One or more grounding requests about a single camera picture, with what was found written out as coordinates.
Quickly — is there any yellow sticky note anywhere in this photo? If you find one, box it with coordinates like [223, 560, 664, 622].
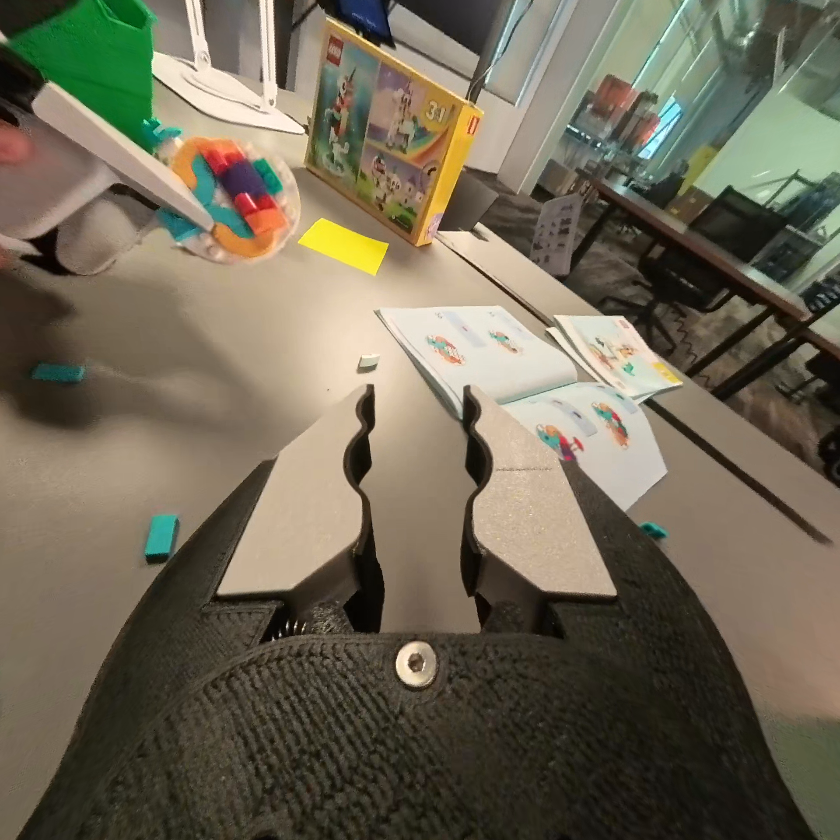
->
[297, 218, 390, 277]

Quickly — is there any colourful lego set box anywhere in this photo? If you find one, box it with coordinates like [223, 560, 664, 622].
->
[303, 16, 485, 248]

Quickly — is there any white rounded stand base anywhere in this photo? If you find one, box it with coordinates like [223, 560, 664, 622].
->
[152, 0, 308, 137]

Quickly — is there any lego instruction booklet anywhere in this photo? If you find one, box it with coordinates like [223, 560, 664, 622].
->
[374, 305, 669, 513]

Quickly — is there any dark brown office desk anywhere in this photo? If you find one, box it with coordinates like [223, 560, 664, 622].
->
[571, 174, 818, 401]

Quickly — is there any black office chair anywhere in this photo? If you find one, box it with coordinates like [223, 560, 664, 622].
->
[600, 184, 788, 362]

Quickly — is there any white lego model with coloured bricks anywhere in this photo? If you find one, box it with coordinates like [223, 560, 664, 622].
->
[157, 134, 301, 265]

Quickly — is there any black and white printed sheet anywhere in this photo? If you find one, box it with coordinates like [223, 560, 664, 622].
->
[530, 193, 584, 277]

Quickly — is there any stack of green storage bins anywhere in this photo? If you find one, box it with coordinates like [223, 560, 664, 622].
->
[10, 0, 155, 145]

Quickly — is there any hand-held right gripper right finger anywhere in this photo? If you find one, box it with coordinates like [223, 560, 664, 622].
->
[461, 386, 619, 603]

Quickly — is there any small lego instruction leaflet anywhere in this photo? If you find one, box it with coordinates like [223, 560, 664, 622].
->
[546, 314, 685, 403]

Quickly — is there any long teal lego tile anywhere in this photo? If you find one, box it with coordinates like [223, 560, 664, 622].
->
[144, 514, 180, 563]

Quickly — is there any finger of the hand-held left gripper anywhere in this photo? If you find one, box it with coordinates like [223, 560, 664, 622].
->
[31, 80, 216, 232]

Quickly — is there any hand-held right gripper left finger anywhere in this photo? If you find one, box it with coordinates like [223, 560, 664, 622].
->
[217, 385, 376, 601]

